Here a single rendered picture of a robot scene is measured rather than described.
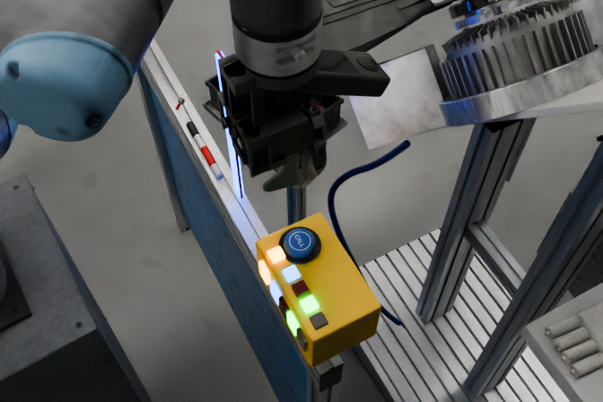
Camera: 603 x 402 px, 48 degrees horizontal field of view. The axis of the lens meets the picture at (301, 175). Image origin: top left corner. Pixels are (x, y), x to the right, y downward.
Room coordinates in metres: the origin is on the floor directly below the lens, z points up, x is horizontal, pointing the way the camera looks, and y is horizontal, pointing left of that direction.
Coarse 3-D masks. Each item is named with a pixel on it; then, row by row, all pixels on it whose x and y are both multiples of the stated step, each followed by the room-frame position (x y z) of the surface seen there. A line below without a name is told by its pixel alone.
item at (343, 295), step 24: (312, 216) 0.49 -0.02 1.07; (264, 240) 0.45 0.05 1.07; (336, 240) 0.45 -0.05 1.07; (288, 264) 0.42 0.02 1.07; (312, 264) 0.42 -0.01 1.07; (336, 264) 0.42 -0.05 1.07; (288, 288) 0.38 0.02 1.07; (312, 288) 0.38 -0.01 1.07; (336, 288) 0.38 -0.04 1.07; (360, 288) 0.38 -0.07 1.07; (312, 312) 0.35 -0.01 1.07; (336, 312) 0.35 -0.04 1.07; (360, 312) 0.35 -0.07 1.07; (312, 336) 0.32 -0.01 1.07; (336, 336) 0.33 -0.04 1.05; (360, 336) 0.35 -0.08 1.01; (312, 360) 0.31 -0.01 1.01
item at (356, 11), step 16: (336, 0) 0.79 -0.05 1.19; (352, 0) 0.79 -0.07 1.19; (368, 0) 0.78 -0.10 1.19; (384, 0) 0.78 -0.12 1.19; (400, 0) 0.79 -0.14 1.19; (416, 0) 0.78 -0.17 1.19; (336, 16) 0.75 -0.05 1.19; (352, 16) 0.75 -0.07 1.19; (368, 16) 0.75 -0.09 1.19; (384, 16) 0.75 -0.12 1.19; (400, 16) 0.75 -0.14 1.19; (416, 16) 0.75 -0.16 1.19; (336, 32) 0.71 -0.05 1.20; (352, 32) 0.71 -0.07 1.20; (368, 32) 0.71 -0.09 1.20; (384, 32) 0.71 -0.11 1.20; (336, 48) 0.67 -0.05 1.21; (352, 48) 0.67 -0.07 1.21
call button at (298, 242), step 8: (296, 232) 0.46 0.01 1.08; (304, 232) 0.46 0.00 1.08; (288, 240) 0.45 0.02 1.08; (296, 240) 0.45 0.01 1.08; (304, 240) 0.45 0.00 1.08; (312, 240) 0.45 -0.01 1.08; (288, 248) 0.44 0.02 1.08; (296, 248) 0.44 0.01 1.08; (304, 248) 0.44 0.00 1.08; (312, 248) 0.44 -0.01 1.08; (296, 256) 0.43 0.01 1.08; (304, 256) 0.43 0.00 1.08
